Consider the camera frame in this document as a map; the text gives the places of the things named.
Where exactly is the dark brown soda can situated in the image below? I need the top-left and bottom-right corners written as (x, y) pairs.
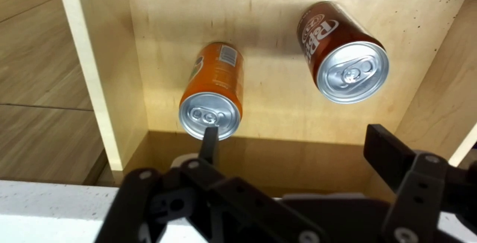
top-left (297, 1), bottom-right (389, 104)

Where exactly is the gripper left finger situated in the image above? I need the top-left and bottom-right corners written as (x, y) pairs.
top-left (95, 126), bottom-right (328, 243)

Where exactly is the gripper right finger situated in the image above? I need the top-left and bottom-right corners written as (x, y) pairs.
top-left (363, 124), bottom-right (477, 243)

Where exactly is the orange soda can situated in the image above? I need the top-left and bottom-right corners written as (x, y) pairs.
top-left (179, 42), bottom-right (244, 141)

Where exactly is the light wooden shelf unit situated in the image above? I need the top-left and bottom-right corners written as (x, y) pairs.
top-left (54, 0), bottom-right (477, 202)

